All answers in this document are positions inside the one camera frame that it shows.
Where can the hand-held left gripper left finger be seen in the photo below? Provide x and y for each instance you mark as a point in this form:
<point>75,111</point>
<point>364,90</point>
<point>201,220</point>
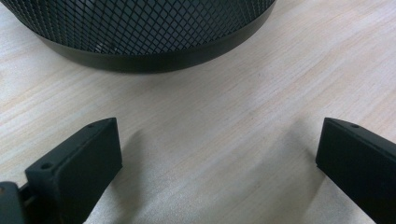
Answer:
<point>77,168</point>

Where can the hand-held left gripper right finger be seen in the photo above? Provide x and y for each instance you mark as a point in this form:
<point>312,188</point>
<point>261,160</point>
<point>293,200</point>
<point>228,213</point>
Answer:
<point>358,165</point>

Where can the black mesh waste basket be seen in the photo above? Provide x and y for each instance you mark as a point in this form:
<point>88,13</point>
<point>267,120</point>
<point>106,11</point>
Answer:
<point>140,28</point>

